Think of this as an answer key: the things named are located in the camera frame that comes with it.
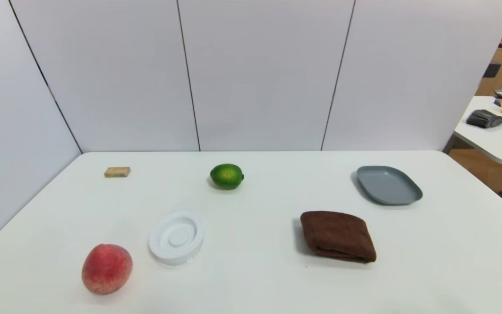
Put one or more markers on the brown towel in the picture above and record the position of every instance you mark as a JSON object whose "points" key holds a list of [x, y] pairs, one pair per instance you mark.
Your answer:
{"points": [[338, 233]]}

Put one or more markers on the grey plastic dish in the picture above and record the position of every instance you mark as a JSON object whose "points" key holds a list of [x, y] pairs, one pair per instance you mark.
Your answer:
{"points": [[388, 185]]}

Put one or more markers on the white side table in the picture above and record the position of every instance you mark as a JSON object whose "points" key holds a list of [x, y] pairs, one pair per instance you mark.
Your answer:
{"points": [[501, 139]]}

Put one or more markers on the black bristle brush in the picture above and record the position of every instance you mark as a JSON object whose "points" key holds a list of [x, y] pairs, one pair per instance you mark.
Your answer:
{"points": [[486, 118]]}

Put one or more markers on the green lime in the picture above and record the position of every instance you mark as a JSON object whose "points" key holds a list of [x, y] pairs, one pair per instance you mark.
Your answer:
{"points": [[226, 175]]}

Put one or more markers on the white round plastic lid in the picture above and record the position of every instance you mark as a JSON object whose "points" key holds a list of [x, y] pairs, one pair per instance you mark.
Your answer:
{"points": [[176, 237]]}

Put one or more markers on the red peach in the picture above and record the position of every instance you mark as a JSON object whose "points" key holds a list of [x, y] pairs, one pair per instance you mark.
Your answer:
{"points": [[106, 268]]}

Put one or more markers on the small tan wooden block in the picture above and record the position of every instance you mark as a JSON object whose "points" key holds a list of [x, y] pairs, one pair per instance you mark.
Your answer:
{"points": [[117, 172]]}

